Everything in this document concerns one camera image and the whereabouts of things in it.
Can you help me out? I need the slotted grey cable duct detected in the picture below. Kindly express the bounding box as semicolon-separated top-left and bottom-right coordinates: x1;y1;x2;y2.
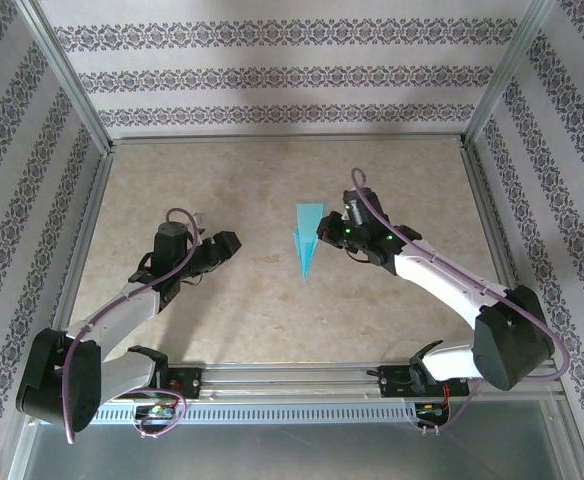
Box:
91;403;448;425

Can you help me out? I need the thin aluminium cross rail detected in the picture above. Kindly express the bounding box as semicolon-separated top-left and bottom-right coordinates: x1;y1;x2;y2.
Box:
109;132;468;147

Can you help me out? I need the aluminium side rail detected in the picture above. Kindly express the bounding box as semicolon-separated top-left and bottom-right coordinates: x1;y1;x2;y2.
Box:
459;139;553;362
41;149;114;366

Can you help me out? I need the grey metal sheet panel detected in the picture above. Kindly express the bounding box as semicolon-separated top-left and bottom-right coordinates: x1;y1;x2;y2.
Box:
1;399;584;480

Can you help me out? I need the small circuit board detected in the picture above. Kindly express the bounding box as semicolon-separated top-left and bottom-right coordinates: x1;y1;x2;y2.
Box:
136;405;177;420
415;402;449;419

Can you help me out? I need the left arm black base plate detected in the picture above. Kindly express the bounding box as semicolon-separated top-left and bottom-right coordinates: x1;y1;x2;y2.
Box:
144;367;203;401

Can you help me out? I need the aluminium frame post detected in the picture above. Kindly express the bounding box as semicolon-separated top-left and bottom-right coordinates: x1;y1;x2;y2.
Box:
14;0;114;152
463;0;557;151

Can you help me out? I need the light blue paper sheet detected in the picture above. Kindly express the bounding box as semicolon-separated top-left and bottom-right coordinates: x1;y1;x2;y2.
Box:
291;202;329;286

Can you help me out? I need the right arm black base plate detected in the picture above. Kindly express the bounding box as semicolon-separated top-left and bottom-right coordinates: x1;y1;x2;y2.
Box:
379;365;471;399

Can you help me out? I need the long aluminium mounting rail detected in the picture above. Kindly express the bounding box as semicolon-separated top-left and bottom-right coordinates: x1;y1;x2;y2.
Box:
19;363;566;402

